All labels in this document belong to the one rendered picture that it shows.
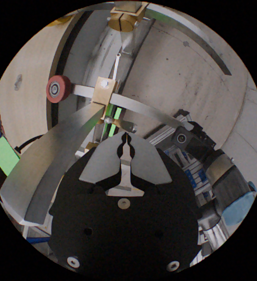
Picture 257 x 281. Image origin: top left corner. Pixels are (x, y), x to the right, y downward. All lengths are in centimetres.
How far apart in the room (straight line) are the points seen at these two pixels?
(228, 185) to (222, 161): 5
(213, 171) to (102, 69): 57
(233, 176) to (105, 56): 62
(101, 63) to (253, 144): 280
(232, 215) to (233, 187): 5
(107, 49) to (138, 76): 67
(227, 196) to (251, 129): 260
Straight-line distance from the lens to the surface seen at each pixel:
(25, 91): 44
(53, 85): 29
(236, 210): 21
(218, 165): 22
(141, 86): 112
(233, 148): 270
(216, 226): 37
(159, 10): 25
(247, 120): 286
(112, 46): 56
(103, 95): 25
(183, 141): 22
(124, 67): 42
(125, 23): 20
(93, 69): 54
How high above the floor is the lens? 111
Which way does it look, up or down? 56 degrees down
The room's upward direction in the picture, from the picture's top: 178 degrees counter-clockwise
